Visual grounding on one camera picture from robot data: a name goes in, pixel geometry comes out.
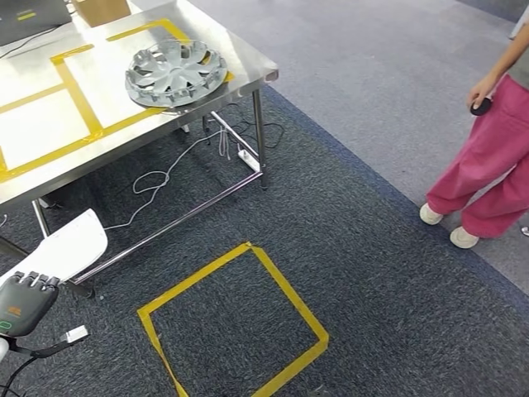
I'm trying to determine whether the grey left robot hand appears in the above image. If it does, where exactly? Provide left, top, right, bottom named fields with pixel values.
left=0, top=270, right=60, bottom=338

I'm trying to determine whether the person's hand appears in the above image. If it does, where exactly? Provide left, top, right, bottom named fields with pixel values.
left=466, top=74, right=499, bottom=111

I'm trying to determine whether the small black round object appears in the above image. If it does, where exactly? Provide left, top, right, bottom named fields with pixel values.
left=469, top=97, right=494, bottom=117

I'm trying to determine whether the white curved plastic part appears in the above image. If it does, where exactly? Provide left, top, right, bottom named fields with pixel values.
left=0, top=208, right=109, bottom=287

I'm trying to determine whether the stainless steel workbench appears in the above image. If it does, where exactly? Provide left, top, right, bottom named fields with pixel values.
left=0, top=0, right=279, bottom=301

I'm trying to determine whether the person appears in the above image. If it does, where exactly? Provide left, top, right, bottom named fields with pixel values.
left=420, top=5, right=529, bottom=251

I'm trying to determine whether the grey laptop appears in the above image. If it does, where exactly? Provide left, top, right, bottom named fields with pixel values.
left=0, top=0, right=73, bottom=48

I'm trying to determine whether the grey plastic hubcap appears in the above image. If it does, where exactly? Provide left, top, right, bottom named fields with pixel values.
left=125, top=38, right=229, bottom=109

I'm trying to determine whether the white power strip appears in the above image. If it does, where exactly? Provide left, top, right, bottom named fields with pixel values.
left=237, top=149, right=261, bottom=174

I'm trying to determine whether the brown cardboard box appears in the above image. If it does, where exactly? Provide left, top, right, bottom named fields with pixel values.
left=74, top=0, right=132, bottom=28

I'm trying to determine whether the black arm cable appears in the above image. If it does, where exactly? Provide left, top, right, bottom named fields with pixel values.
left=0, top=356, right=38, bottom=397

